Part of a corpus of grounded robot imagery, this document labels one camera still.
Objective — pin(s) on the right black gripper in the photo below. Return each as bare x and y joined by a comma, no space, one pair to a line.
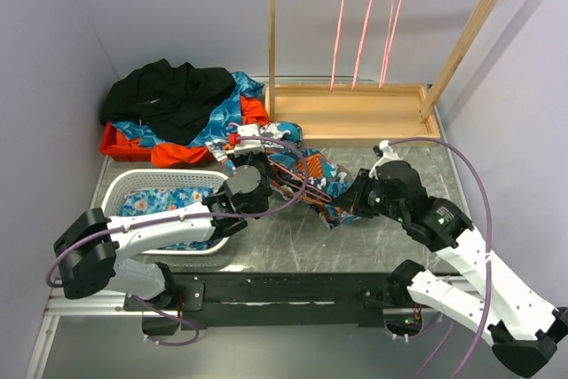
354,196

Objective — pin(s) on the black garment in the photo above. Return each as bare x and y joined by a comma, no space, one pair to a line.
174,102

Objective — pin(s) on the orange garment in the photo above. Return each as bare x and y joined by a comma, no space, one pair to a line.
167,155

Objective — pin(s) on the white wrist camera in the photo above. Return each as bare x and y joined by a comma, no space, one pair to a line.
245,140
384,153

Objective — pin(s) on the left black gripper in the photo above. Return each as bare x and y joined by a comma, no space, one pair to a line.
261,156

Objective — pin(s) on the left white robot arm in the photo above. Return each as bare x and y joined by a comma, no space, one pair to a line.
98,252

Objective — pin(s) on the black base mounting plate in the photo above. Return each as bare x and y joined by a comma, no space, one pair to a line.
254,299

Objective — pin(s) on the wooden hanger rack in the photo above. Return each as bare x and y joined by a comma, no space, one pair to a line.
367,114

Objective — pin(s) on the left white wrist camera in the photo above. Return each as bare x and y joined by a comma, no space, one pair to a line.
245,140

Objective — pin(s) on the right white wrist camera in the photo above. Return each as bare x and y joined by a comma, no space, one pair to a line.
384,153

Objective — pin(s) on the white laundry basket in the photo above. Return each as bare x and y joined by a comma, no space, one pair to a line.
142,179

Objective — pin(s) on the blue orange patterned shorts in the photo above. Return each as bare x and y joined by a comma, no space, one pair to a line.
327,180

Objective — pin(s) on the blue floral garment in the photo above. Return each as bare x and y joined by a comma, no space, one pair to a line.
150,201

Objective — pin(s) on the pink wire hanger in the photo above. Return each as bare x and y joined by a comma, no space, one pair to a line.
362,40
395,9
336,44
292,148

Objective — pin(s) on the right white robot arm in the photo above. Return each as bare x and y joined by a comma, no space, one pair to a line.
522,328

